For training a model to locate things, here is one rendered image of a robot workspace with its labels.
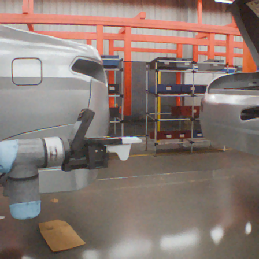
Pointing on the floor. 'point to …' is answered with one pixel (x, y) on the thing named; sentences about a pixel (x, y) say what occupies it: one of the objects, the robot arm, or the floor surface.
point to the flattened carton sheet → (59, 235)
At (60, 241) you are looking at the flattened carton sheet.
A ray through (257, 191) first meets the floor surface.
